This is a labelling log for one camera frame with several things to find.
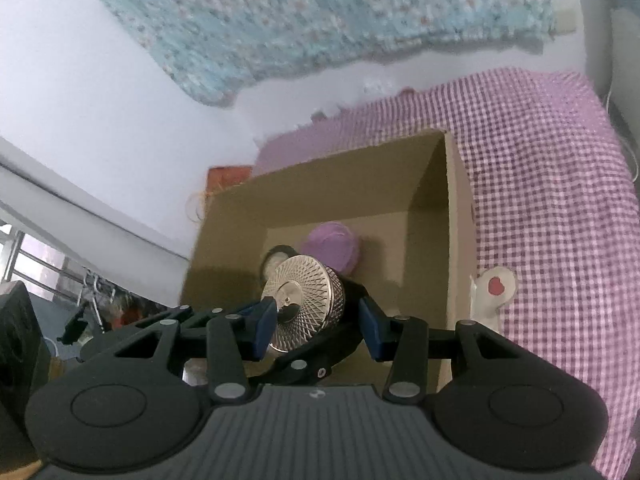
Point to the grey metal cart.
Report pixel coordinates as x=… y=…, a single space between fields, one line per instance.
x=100 y=305

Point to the metal window railing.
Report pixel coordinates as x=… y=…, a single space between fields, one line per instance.
x=30 y=270

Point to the brown cardboard box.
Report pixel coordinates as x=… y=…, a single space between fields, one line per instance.
x=350 y=185

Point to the purple checkered bed sheet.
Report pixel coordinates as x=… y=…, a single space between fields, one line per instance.
x=550 y=210

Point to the dark jar with gold lid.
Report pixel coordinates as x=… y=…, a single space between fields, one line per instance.
x=300 y=290

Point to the yellow rubber band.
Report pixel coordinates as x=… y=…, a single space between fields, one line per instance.
x=195 y=207

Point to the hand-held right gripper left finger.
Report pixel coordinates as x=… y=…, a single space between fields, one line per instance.
x=262 y=327

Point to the purple round container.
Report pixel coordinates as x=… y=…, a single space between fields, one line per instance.
x=332 y=250

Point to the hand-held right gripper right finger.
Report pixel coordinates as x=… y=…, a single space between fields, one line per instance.
x=374 y=330

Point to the blue floral cloth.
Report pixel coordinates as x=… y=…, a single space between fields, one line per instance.
x=300 y=20

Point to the black tape roll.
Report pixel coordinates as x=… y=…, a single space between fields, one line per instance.
x=270 y=260

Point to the red flat object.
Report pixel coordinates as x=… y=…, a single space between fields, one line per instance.
x=227 y=177

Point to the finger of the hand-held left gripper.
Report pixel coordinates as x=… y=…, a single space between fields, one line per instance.
x=310 y=371

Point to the beige wall socket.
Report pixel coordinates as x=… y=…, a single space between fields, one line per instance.
x=566 y=20

